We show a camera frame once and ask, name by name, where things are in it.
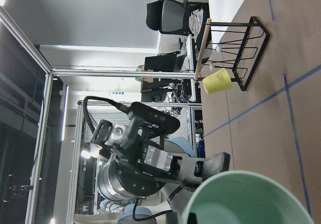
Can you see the black wire cup rack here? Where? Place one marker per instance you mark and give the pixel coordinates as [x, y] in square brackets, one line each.
[237, 47]

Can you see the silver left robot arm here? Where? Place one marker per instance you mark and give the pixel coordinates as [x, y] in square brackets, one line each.
[139, 167]

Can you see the black office chair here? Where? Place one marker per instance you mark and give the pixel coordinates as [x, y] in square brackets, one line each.
[176, 18]

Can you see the pale green plastic cup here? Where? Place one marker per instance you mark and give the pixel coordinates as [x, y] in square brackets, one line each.
[244, 197]

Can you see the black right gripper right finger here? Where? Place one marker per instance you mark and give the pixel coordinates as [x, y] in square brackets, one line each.
[207, 167]

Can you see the aluminium cage frame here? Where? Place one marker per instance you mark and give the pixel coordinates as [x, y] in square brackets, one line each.
[37, 134]

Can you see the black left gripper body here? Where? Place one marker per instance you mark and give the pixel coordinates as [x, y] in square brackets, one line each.
[136, 163]

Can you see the yellow plastic cup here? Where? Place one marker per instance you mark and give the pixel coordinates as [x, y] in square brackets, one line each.
[218, 81]

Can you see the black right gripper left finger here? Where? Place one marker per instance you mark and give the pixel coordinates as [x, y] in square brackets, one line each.
[192, 218]

